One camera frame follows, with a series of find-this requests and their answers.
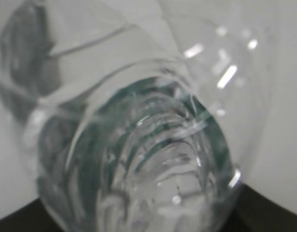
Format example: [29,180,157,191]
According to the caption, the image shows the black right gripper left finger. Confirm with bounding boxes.
[0,199,61,232]

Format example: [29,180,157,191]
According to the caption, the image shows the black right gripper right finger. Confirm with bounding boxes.
[223,185,297,232]

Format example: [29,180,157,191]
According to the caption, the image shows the clear green-label water bottle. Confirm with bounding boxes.
[0,0,278,232]

